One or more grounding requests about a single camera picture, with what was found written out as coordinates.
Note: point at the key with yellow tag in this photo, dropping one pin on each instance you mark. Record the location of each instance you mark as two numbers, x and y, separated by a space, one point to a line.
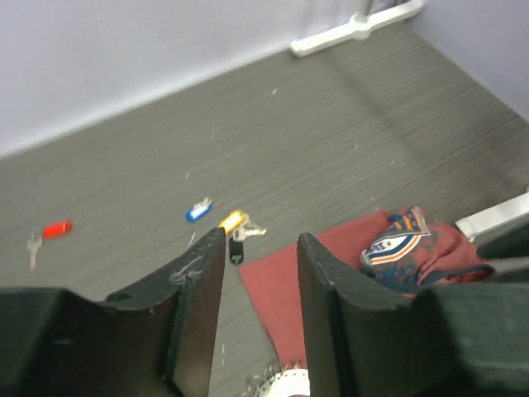
238 226

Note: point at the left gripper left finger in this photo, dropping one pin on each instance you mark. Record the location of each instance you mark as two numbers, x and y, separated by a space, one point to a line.
155 337

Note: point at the key with black tag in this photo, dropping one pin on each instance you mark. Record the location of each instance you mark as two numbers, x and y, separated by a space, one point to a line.
235 251

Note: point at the key with blue tag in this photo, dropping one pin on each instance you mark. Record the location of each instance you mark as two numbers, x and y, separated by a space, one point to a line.
199 210

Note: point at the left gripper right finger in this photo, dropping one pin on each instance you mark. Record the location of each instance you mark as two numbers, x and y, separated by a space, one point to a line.
362 339

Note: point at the dark red shirt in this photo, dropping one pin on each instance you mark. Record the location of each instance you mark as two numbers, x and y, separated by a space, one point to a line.
402 251

